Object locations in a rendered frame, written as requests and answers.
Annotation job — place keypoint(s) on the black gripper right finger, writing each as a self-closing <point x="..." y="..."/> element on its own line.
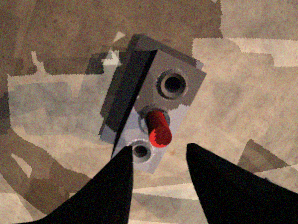
<point x="232" y="195"/>

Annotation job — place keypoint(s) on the red peg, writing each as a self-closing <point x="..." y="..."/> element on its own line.
<point x="159" y="131"/>

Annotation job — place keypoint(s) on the grey plate with round hole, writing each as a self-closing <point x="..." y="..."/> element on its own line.
<point x="167" y="85"/>

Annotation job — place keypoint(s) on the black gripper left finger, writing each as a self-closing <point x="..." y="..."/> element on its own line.
<point x="104" y="200"/>

